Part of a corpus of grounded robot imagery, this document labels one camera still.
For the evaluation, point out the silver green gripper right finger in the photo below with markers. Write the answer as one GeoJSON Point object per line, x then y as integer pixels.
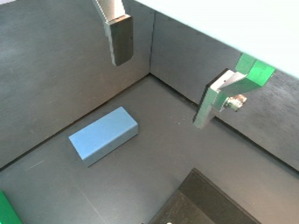
{"type": "Point", "coordinates": [223, 93]}

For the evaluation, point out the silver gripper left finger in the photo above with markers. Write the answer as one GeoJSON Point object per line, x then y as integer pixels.
{"type": "Point", "coordinates": [119, 29]}

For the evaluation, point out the blue rectangular block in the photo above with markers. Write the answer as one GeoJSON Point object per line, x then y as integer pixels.
{"type": "Point", "coordinates": [104, 135]}

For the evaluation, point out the black curved fixture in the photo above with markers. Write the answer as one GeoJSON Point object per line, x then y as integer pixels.
{"type": "Point", "coordinates": [201, 203]}

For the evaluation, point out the green foam shape board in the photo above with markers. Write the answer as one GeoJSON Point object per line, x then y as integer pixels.
{"type": "Point", "coordinates": [8, 216]}

